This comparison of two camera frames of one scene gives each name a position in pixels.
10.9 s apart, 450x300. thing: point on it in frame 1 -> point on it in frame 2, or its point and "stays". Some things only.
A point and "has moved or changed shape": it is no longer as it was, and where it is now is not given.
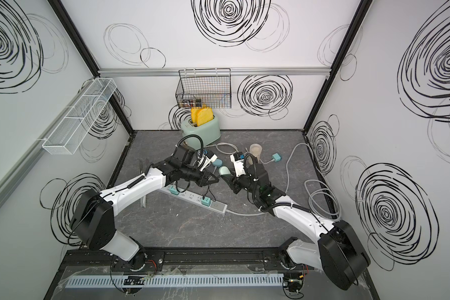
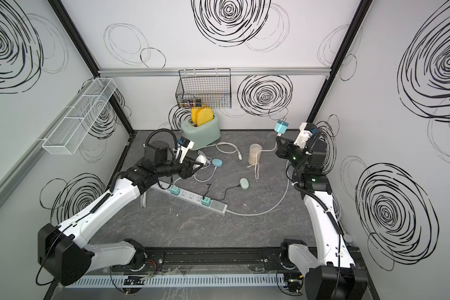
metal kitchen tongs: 142,199 stays
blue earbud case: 217,162 stays
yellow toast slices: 201,115 stays
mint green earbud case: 224,170 has moved or changed shape
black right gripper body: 245,183 -> 290,152
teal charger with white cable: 276,157 -> 281,127
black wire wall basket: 208,88 stays
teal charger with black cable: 205,201 stays
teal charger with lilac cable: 174,190 stays
